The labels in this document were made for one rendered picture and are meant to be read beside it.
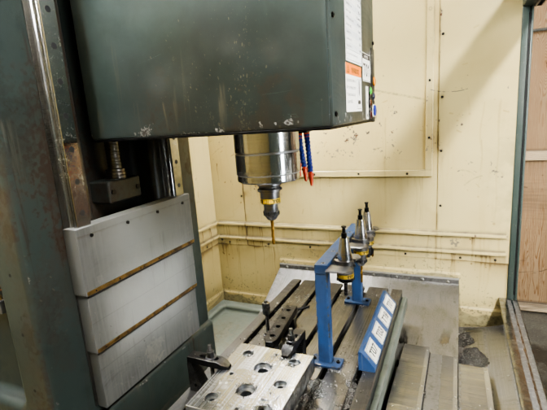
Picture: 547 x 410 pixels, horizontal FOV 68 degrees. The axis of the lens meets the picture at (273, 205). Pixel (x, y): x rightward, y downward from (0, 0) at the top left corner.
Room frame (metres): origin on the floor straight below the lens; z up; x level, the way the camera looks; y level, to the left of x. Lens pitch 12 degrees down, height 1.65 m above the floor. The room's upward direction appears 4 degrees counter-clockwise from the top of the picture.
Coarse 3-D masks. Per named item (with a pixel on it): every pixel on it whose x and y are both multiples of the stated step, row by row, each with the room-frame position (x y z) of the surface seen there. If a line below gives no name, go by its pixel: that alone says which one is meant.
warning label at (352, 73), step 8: (352, 64) 0.98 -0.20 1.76; (352, 72) 0.97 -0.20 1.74; (360, 72) 1.04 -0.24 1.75; (352, 80) 0.97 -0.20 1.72; (360, 80) 1.04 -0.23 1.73; (352, 88) 0.97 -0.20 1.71; (360, 88) 1.04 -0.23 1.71; (352, 96) 0.97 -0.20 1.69; (360, 96) 1.04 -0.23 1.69; (352, 104) 0.97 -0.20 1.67; (360, 104) 1.04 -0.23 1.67
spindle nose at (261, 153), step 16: (240, 144) 0.96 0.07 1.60; (256, 144) 0.93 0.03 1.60; (272, 144) 0.93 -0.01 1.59; (288, 144) 0.95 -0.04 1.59; (240, 160) 0.96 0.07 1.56; (256, 160) 0.93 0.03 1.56; (272, 160) 0.93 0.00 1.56; (288, 160) 0.95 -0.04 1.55; (240, 176) 0.97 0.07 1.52; (256, 176) 0.94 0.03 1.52; (272, 176) 0.93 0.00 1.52; (288, 176) 0.95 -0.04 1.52
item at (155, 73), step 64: (128, 0) 1.01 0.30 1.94; (192, 0) 0.93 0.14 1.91; (256, 0) 0.87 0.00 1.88; (320, 0) 0.82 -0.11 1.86; (128, 64) 1.02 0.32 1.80; (192, 64) 0.94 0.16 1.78; (256, 64) 0.88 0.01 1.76; (320, 64) 0.82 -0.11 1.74; (128, 128) 1.03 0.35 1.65; (192, 128) 0.95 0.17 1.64; (256, 128) 0.88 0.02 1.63; (320, 128) 0.83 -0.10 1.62
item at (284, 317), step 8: (288, 312) 1.35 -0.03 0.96; (296, 312) 1.39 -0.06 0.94; (280, 320) 1.30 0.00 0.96; (288, 320) 1.30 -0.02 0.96; (272, 328) 1.25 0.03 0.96; (280, 328) 1.24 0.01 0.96; (288, 328) 1.35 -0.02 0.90; (272, 336) 1.21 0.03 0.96; (280, 336) 1.21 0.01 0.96; (272, 344) 1.16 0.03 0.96; (280, 344) 1.19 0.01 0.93
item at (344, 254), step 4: (340, 240) 1.15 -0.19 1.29; (344, 240) 1.14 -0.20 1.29; (348, 240) 1.15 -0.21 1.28; (340, 244) 1.15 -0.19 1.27; (344, 244) 1.14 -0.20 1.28; (348, 244) 1.14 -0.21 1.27; (340, 248) 1.14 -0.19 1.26; (344, 248) 1.14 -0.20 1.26; (348, 248) 1.14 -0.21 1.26; (340, 252) 1.14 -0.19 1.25; (344, 252) 1.14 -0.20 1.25; (348, 252) 1.14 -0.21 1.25; (340, 256) 1.14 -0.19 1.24; (344, 256) 1.13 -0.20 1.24; (348, 256) 1.14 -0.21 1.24; (340, 260) 1.14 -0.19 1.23; (344, 260) 1.13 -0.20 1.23; (348, 260) 1.13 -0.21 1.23
